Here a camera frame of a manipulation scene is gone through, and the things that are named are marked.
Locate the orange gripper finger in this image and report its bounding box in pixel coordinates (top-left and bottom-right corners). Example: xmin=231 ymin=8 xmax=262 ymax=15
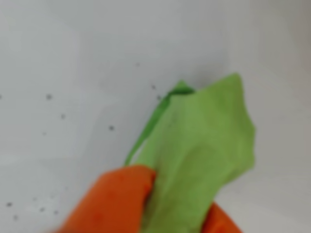
xmin=54 ymin=165 xmax=156 ymax=233
xmin=203 ymin=201 xmax=243 ymax=233

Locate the green paper ball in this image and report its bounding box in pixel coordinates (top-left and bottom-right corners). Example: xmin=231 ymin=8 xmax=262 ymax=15
xmin=124 ymin=72 xmax=256 ymax=233

